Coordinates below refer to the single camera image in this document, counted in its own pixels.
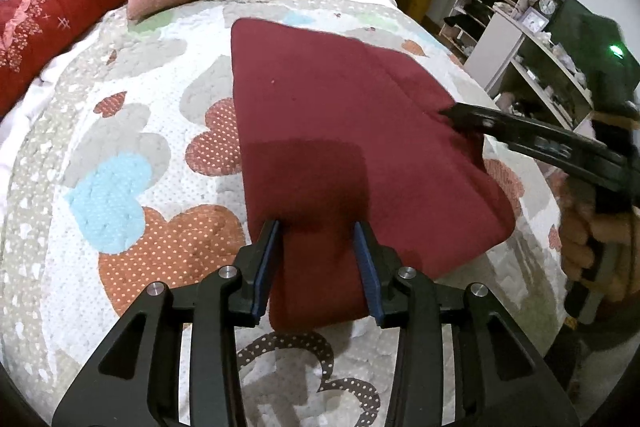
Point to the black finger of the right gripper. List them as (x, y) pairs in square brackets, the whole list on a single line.
[(525, 136)]

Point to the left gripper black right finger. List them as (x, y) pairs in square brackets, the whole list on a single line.
[(500, 379)]

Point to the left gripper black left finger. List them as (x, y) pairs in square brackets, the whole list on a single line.
[(133, 377)]

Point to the dark red garment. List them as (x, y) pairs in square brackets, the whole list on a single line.
[(334, 131)]

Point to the person's right hand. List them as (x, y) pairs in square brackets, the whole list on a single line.
[(582, 230)]

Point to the white square clock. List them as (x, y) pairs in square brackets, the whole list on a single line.
[(533, 20)]

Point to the white shelving unit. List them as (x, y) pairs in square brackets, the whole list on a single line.
[(525, 74)]

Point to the heart patterned quilt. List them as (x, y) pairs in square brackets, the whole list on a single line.
[(129, 172)]

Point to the red floral bolster pillow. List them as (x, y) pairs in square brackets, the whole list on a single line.
[(35, 31)]

